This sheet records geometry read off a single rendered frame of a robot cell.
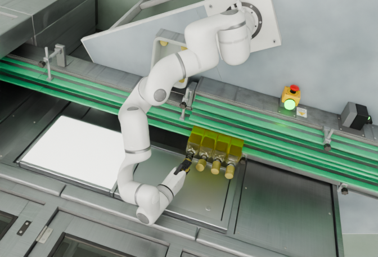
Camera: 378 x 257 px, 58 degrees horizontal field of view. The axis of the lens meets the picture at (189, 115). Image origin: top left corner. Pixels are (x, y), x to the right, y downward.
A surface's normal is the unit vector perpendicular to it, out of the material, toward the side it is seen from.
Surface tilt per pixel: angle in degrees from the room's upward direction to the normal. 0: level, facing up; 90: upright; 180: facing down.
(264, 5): 5
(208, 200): 90
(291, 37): 0
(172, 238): 90
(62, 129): 90
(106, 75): 90
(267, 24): 5
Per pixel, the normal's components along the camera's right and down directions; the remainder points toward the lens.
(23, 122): 0.16, -0.76
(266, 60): -0.25, 0.59
